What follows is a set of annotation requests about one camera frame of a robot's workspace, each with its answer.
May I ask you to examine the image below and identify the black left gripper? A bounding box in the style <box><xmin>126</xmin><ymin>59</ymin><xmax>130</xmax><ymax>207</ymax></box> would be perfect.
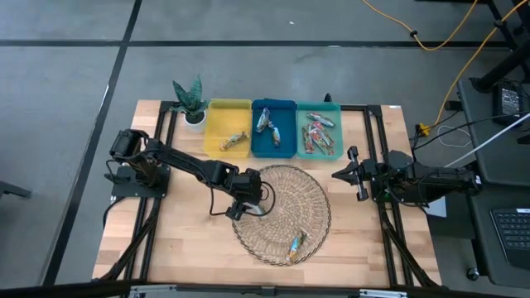
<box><xmin>225</xmin><ymin>170</ymin><xmax>267</xmax><ymax>220</ymax></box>

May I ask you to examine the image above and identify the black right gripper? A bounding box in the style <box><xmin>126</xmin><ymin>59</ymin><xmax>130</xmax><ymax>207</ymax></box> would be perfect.
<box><xmin>330</xmin><ymin>145</ymin><xmax>378</xmax><ymax>203</ymax></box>

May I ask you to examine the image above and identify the teal plastic bin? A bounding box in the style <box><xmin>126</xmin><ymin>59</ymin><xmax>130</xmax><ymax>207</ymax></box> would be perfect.
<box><xmin>296</xmin><ymin>101</ymin><xmax>345</xmax><ymax>161</ymax></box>

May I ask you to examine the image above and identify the round woven placemat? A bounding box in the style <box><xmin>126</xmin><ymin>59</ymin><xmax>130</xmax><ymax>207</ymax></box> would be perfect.
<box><xmin>229</xmin><ymin>164</ymin><xmax>332</xmax><ymax>266</ymax></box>

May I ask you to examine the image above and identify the blue plastic bin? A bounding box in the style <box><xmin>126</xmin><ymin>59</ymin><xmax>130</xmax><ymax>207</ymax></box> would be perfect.
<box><xmin>250</xmin><ymin>98</ymin><xmax>299</xmax><ymax>160</ymax></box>

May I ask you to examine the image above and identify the yellow plastic bin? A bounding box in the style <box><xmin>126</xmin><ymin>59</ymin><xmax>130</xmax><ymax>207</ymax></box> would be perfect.
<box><xmin>202</xmin><ymin>98</ymin><xmax>253</xmax><ymax>159</ymax></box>

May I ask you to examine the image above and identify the white sheet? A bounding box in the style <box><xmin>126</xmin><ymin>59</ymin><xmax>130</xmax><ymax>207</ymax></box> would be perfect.
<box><xmin>422</xmin><ymin>196</ymin><xmax>449</xmax><ymax>219</ymax></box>

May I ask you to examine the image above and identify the snake plant in white pot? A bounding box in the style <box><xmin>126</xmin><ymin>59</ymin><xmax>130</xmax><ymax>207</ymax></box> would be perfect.
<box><xmin>171</xmin><ymin>74</ymin><xmax>211</xmax><ymax>134</ymax></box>

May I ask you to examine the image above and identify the dark grey desk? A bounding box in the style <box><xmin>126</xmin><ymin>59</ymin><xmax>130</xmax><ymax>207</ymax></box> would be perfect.
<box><xmin>465</xmin><ymin>181</ymin><xmax>530</xmax><ymax>291</ymax></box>
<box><xmin>457</xmin><ymin>77</ymin><xmax>530</xmax><ymax>186</ymax></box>

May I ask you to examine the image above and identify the black keyboard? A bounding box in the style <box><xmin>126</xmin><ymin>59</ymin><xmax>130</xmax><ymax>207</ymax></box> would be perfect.
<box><xmin>489</xmin><ymin>207</ymin><xmax>530</xmax><ymax>271</ymax></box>

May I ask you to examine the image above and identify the black power adapter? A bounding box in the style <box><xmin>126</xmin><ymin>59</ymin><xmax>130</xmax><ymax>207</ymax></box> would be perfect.
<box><xmin>492</xmin><ymin>80</ymin><xmax>526</xmax><ymax>126</ymax></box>

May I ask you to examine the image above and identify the black desk leg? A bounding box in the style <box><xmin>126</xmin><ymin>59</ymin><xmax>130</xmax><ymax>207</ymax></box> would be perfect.
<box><xmin>484</xmin><ymin>0</ymin><xmax>523</xmax><ymax>53</ymax></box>
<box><xmin>471</xmin><ymin>48</ymin><xmax>530</xmax><ymax>93</ymax></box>

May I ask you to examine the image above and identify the black table crossbar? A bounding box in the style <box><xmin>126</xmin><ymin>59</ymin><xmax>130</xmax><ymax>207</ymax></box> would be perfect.
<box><xmin>0</xmin><ymin>279</ymin><xmax>530</xmax><ymax>298</ymax></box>

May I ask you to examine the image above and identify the grey chair leg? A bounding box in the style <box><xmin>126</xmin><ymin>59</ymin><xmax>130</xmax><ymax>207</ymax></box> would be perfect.
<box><xmin>0</xmin><ymin>180</ymin><xmax>33</xmax><ymax>200</ymax></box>

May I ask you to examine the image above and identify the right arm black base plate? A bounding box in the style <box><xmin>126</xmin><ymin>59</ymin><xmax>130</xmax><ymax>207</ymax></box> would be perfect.
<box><xmin>369</xmin><ymin>171</ymin><xmax>428</xmax><ymax>204</ymax></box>

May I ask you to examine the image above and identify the thin white cable loop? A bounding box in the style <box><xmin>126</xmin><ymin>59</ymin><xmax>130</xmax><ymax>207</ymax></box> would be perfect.
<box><xmin>436</xmin><ymin>123</ymin><xmax>472</xmax><ymax>149</ymax></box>

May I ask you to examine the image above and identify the silver metal bracket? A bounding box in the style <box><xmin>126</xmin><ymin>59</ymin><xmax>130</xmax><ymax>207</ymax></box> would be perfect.
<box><xmin>128</xmin><ymin>284</ymin><xmax>178</xmax><ymax>298</ymax></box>
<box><xmin>359</xmin><ymin>288</ymin><xmax>409</xmax><ymax>298</ymax></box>

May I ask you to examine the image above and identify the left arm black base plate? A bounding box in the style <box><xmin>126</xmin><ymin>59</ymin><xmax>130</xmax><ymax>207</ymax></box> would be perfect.
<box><xmin>110</xmin><ymin>165</ymin><xmax>171</xmax><ymax>199</ymax></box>

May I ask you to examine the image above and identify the black aluminium table frame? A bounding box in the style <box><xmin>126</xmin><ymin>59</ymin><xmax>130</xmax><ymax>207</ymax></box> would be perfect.
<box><xmin>93</xmin><ymin>99</ymin><xmax>442</xmax><ymax>291</ymax></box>

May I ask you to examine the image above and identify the yellow extension cable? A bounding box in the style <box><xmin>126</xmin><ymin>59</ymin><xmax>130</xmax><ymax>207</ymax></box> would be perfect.
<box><xmin>361</xmin><ymin>0</ymin><xmax>479</xmax><ymax>53</ymax></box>
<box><xmin>429</xmin><ymin>0</ymin><xmax>523</xmax><ymax>127</ymax></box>

